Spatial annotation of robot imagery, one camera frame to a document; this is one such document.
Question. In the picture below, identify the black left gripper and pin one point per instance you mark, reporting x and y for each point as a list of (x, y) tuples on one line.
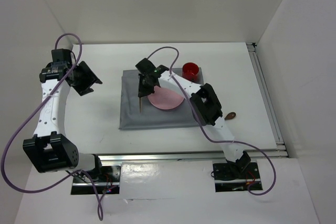
[(90, 78)]

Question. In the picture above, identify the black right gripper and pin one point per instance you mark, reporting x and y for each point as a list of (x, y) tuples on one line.
[(142, 91)]

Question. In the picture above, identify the pink plate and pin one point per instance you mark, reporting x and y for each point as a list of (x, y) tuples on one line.
[(165, 99)]

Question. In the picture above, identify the red enamel mug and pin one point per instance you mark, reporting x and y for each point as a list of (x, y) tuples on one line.
[(190, 71)]

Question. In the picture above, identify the copper spoon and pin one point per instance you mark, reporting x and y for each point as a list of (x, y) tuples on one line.
[(230, 116)]

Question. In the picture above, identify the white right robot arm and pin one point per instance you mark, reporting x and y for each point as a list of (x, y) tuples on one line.
[(206, 109)]

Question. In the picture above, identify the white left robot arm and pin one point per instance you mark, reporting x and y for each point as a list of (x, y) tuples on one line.
[(49, 149)]

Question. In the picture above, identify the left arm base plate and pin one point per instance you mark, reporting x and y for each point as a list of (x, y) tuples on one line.
[(107, 182)]

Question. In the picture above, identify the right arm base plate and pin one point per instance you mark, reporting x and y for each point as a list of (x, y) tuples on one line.
[(226, 181)]

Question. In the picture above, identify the aluminium front table rail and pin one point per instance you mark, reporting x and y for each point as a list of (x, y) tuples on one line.
[(184, 156)]

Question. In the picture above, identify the aluminium right side rail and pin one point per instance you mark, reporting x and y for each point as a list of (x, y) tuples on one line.
[(251, 47)]

